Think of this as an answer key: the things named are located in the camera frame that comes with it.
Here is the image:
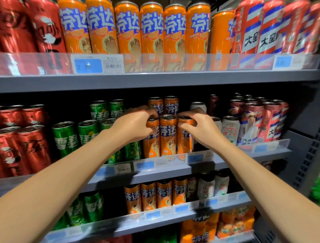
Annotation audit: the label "green drink multipack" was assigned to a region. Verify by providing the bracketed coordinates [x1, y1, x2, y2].
[139, 230, 178, 243]

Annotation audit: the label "person's left forearm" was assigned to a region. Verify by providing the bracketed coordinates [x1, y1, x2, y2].
[0, 128, 130, 243]

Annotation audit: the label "grey metal shelf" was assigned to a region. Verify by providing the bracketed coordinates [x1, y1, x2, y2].
[0, 51, 320, 243]

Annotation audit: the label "orange drink multipack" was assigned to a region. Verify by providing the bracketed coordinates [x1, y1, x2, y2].
[216, 205, 256, 239]
[179, 212, 221, 243]

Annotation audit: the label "rows of large green bottles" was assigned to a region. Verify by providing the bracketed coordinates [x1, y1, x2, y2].
[308, 175, 320, 207]

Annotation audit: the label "orange soda can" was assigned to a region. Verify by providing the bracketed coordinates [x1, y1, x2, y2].
[124, 184, 142, 215]
[114, 1, 142, 73]
[172, 177, 188, 206]
[147, 97, 164, 116]
[156, 179, 173, 209]
[140, 182, 158, 212]
[185, 2, 211, 71]
[139, 2, 165, 72]
[176, 115, 196, 161]
[159, 114, 178, 161]
[163, 4, 187, 72]
[85, 0, 119, 54]
[143, 116, 161, 159]
[209, 9, 236, 71]
[164, 96, 179, 116]
[57, 0, 92, 54]

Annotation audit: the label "person's right forearm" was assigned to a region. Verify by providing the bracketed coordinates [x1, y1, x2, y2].
[212, 139, 320, 243]

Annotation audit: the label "row of red-white-blue cans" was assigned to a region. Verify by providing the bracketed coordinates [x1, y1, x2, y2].
[228, 92, 290, 151]

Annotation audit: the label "red drink multipack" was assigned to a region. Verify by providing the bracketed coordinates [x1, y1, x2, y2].
[99, 235, 133, 243]

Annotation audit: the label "person's right hand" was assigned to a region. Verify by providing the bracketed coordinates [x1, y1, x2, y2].
[178, 107, 226, 151]

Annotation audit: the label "person's left hand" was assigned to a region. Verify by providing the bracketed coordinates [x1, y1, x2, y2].
[110, 105, 159, 145]

